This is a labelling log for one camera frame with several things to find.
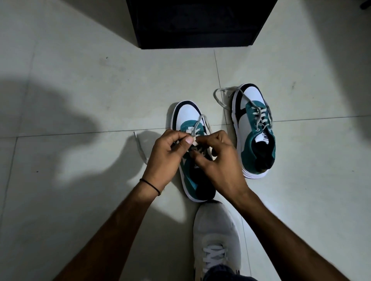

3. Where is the black thread wristband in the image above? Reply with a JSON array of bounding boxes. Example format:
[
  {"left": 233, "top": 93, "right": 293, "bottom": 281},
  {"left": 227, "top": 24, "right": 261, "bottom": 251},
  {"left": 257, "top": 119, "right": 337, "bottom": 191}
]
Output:
[{"left": 139, "top": 178, "right": 162, "bottom": 196}]

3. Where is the person's right forearm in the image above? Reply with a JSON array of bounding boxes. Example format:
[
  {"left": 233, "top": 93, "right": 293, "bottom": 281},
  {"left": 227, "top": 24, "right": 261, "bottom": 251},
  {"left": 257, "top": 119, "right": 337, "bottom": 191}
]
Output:
[{"left": 231, "top": 185, "right": 353, "bottom": 281}]

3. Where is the black cabinet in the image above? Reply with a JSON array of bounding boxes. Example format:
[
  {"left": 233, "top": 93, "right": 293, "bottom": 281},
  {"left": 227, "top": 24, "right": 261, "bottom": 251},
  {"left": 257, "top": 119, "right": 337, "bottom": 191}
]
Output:
[{"left": 125, "top": 0, "right": 278, "bottom": 50}]

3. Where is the grey shoelace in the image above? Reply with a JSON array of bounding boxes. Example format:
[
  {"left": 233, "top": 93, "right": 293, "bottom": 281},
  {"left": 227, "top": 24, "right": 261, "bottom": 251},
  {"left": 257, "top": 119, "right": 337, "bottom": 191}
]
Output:
[
  {"left": 213, "top": 86, "right": 273, "bottom": 131},
  {"left": 133, "top": 114, "right": 215, "bottom": 164}
]

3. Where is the white worn running shoe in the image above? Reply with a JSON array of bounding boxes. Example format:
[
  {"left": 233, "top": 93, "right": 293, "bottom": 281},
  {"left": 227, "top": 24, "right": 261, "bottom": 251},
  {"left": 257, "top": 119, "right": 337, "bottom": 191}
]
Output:
[{"left": 193, "top": 200, "right": 242, "bottom": 281}]

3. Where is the dark trouser leg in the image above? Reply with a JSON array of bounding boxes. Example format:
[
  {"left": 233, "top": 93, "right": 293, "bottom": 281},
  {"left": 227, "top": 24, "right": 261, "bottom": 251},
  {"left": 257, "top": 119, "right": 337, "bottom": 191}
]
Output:
[{"left": 202, "top": 265, "right": 259, "bottom": 281}]

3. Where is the teal white black sneaker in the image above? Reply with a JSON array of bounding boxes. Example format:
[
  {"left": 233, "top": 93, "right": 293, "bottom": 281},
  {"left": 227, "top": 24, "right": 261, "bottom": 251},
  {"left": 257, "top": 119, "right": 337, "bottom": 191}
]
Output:
[
  {"left": 231, "top": 83, "right": 277, "bottom": 179},
  {"left": 171, "top": 100, "right": 217, "bottom": 202}
]

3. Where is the person's right hand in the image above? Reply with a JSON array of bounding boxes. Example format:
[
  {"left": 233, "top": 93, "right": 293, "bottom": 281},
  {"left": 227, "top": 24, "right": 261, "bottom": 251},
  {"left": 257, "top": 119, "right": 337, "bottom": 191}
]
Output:
[{"left": 189, "top": 130, "right": 250, "bottom": 204}]

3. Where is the person's left hand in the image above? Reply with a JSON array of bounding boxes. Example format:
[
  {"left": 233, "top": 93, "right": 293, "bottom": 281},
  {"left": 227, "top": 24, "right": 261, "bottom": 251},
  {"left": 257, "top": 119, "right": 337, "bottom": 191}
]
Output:
[{"left": 142, "top": 129, "right": 194, "bottom": 194}]

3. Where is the person's left forearm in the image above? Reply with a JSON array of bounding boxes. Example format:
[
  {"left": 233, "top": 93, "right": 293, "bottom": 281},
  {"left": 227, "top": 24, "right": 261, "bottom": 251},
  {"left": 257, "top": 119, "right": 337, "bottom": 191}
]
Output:
[{"left": 54, "top": 181, "right": 163, "bottom": 281}]

